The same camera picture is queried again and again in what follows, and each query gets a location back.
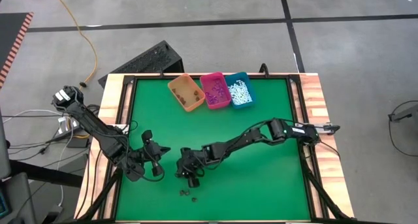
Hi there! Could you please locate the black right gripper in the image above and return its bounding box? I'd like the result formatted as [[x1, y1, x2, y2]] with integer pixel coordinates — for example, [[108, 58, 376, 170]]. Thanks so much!
[[175, 147, 207, 189]]

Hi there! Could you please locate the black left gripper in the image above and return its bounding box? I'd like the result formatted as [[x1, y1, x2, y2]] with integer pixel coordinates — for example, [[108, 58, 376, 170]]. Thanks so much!
[[132, 140, 172, 178]]

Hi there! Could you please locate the orange plastic bin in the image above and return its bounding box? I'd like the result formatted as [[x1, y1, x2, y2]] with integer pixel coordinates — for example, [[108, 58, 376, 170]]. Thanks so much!
[[167, 73, 206, 113]]

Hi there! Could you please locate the pink plastic bin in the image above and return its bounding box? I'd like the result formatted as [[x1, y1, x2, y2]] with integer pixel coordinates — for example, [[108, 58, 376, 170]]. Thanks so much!
[[199, 71, 233, 110]]

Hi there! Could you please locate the blue plastic bin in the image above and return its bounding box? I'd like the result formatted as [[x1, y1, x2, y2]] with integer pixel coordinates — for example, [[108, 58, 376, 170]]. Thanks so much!
[[224, 71, 257, 110]]

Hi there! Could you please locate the green table mat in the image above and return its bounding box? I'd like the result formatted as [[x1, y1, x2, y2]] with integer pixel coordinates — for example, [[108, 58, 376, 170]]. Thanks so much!
[[114, 79, 312, 222]]

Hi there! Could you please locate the wooden table side board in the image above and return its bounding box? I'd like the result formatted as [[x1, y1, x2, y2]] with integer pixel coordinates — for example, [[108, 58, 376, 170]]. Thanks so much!
[[74, 73, 135, 220], [298, 72, 356, 219]]

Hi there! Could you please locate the black perforated metal case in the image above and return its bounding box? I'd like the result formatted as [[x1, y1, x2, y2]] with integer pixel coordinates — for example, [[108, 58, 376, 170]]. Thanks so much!
[[97, 40, 185, 88]]

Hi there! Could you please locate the black floor bar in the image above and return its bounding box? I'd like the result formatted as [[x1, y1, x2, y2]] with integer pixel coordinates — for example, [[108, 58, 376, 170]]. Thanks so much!
[[8, 159, 84, 188]]

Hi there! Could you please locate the black mat orange striped edge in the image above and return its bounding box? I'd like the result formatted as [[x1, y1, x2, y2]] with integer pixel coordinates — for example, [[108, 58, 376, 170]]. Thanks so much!
[[0, 12, 35, 89]]

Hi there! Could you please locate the yellow extension cable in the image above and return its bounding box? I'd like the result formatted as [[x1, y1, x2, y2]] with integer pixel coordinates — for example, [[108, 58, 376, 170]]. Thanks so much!
[[50, 0, 99, 84]]

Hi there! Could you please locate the black table frame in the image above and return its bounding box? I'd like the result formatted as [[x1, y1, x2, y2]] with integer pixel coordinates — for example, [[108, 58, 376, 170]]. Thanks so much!
[[74, 72, 353, 224]]

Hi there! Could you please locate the grey metal post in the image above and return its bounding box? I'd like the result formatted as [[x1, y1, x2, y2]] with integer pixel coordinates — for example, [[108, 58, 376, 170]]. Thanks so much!
[[0, 108, 11, 181]]

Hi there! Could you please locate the black floor cable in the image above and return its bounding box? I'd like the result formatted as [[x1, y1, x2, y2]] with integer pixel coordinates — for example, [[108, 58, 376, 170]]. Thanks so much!
[[387, 99, 418, 155]]

